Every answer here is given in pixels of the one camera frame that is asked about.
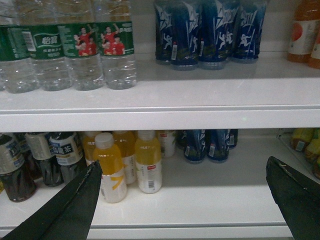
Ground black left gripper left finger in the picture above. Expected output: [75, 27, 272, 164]
[3, 161, 102, 240]

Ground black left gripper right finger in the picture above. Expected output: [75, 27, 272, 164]
[266, 156, 320, 240]

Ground white upper metal shelf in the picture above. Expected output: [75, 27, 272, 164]
[0, 57, 320, 132]

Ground yellow juice bottle front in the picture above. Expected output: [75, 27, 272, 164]
[93, 132, 127, 204]

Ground yellow juice bottle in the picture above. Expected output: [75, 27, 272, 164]
[135, 130, 162, 194]
[93, 132, 127, 204]

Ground dark tea bottle left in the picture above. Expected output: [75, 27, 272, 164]
[0, 133, 36, 202]

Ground dark oolong tea bottle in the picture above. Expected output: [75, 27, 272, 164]
[49, 131, 87, 185]

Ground yellow juice bottle right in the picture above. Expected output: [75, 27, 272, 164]
[135, 130, 162, 194]

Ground orange juice bottle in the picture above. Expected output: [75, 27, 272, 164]
[287, 0, 320, 63]

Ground blue sports drink bottle right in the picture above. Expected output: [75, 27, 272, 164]
[231, 0, 268, 64]

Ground blue sports drink bottle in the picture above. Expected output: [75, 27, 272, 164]
[170, 0, 202, 71]
[231, 0, 268, 64]

